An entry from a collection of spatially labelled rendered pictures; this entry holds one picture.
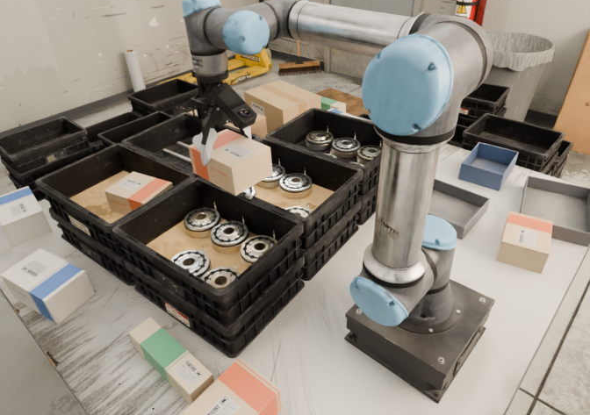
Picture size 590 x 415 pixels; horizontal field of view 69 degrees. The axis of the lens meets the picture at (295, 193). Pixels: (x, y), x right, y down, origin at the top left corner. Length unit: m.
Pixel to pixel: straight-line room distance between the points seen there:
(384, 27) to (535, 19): 3.16
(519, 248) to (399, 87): 0.87
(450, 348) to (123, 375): 0.74
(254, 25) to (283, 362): 0.74
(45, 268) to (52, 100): 3.14
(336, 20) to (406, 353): 0.68
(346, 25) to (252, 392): 0.73
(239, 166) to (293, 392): 0.52
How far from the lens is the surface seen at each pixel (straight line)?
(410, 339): 1.00
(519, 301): 1.30
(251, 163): 0.98
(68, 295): 1.30
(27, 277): 1.37
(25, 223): 1.63
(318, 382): 1.05
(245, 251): 1.11
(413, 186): 0.67
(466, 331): 1.04
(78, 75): 4.44
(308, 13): 0.87
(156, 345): 1.09
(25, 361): 2.30
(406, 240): 0.74
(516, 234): 1.39
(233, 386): 0.97
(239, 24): 0.82
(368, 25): 0.78
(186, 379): 1.02
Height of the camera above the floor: 1.60
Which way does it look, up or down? 35 degrees down
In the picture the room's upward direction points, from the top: 3 degrees counter-clockwise
